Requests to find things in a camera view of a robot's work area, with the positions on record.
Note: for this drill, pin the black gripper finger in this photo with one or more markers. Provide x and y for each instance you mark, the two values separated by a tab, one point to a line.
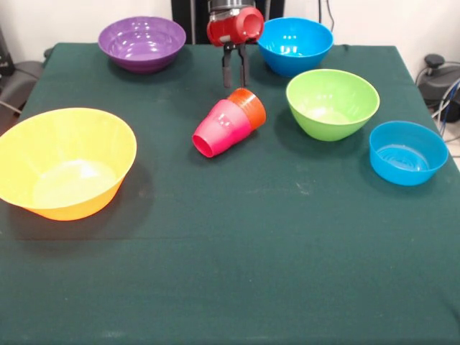
227	68
245	66

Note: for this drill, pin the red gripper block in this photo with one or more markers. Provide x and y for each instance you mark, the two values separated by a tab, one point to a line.
237	28

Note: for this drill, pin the orange-red cup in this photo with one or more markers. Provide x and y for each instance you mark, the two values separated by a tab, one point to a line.
251	108

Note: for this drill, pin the pink cup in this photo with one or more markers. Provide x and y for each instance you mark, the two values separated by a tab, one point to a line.
221	129

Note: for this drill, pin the large orange bowl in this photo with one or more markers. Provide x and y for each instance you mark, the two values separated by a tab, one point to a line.
64	169

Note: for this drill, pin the deep blue bowl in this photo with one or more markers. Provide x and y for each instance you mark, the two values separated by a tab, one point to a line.
294	50

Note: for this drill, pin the purple bowl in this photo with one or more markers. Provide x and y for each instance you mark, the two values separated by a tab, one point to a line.
142	46

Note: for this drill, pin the large green bowl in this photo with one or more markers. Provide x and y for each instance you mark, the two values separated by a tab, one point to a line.
330	108

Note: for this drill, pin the shallow blue bowl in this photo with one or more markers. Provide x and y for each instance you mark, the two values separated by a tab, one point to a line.
408	158

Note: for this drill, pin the dark green tablecloth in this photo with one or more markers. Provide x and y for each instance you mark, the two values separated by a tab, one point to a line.
230	269

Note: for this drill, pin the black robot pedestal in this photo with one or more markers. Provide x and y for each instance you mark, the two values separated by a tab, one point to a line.
194	21

